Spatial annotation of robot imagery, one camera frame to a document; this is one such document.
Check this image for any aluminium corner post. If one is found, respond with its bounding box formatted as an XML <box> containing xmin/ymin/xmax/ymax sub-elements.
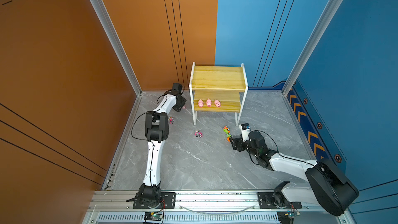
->
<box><xmin>90</xmin><ymin>0</ymin><xmax>142</xmax><ymax>96</ymax></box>
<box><xmin>282</xmin><ymin>0</ymin><xmax>343</xmax><ymax>96</ymax></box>

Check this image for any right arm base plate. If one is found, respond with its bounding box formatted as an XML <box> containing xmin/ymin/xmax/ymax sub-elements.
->
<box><xmin>257</xmin><ymin>191</ymin><xmax>302</xmax><ymax>209</ymax></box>

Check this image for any pink teal toy van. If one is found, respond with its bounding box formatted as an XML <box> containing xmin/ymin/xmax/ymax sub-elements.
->
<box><xmin>195</xmin><ymin>130</ymin><xmax>203</xmax><ymax>138</ymax></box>

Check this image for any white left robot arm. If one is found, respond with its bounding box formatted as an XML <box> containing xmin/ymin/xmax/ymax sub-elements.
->
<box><xmin>139</xmin><ymin>83</ymin><xmax>186</xmax><ymax>197</ymax></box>

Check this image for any orange green toy car upper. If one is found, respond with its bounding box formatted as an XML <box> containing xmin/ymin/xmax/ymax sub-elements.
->
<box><xmin>223</xmin><ymin>126</ymin><xmax>230</xmax><ymax>134</ymax></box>

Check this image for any right controller board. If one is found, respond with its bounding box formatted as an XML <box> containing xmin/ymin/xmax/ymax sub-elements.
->
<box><xmin>277</xmin><ymin>211</ymin><xmax>301</xmax><ymax>224</ymax></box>

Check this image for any left controller board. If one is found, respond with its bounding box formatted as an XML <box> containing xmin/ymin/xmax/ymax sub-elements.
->
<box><xmin>143</xmin><ymin>212</ymin><xmax>164</xmax><ymax>224</ymax></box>

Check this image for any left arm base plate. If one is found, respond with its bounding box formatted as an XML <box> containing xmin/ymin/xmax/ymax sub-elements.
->
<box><xmin>133</xmin><ymin>191</ymin><xmax>176</xmax><ymax>209</ymax></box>

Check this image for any controller board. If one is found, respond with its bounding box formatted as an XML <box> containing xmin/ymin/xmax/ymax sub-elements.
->
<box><xmin>277</xmin><ymin>211</ymin><xmax>301</xmax><ymax>224</ymax></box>
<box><xmin>143</xmin><ymin>212</ymin><xmax>164</xmax><ymax>224</ymax></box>

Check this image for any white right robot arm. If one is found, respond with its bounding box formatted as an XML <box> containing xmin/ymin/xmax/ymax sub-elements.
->
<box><xmin>228</xmin><ymin>131</ymin><xmax>359</xmax><ymax>216</ymax></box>

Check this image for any left aluminium corner post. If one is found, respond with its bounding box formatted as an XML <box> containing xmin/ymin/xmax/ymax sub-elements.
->
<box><xmin>90</xmin><ymin>0</ymin><xmax>142</xmax><ymax>96</ymax></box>

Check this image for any wooden two-tier shelf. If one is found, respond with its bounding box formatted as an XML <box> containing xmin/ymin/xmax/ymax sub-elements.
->
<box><xmin>189</xmin><ymin>63</ymin><xmax>248</xmax><ymax>125</ymax></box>

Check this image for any aluminium mounting rail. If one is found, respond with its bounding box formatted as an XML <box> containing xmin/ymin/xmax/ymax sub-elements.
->
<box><xmin>83</xmin><ymin>190</ymin><xmax>356</xmax><ymax>224</ymax></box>

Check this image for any right aluminium corner post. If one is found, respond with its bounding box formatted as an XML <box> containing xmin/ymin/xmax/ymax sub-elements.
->
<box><xmin>282</xmin><ymin>0</ymin><xmax>343</xmax><ymax>96</ymax></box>

